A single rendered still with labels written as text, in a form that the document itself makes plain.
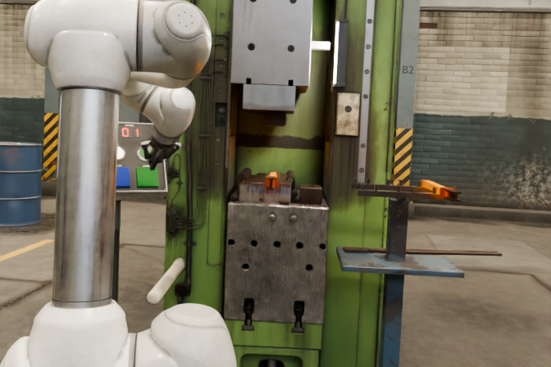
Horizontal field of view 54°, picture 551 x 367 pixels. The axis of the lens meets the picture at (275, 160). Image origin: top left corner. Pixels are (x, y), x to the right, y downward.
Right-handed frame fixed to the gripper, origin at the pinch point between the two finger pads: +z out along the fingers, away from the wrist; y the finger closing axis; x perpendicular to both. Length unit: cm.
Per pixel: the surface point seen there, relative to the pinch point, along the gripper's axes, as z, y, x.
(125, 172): 12.4, -7.6, 1.7
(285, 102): -7, 50, 22
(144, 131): 13.1, 0.5, 18.8
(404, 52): 316, 425, 324
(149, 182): 12.4, 0.7, -2.0
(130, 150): 13.1, -5.0, 10.9
